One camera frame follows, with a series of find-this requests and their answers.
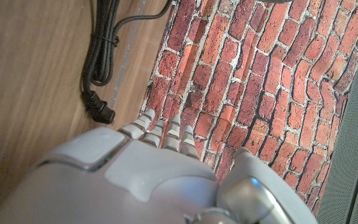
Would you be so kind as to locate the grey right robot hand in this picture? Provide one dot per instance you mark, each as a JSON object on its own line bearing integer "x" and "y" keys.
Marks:
{"x": 120, "y": 186}

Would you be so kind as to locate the grey perforated wall panel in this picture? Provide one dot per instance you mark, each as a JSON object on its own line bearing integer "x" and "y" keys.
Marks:
{"x": 343, "y": 155}

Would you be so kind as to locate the red brick print backdrop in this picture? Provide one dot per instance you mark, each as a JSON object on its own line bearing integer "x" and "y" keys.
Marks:
{"x": 259, "y": 77}

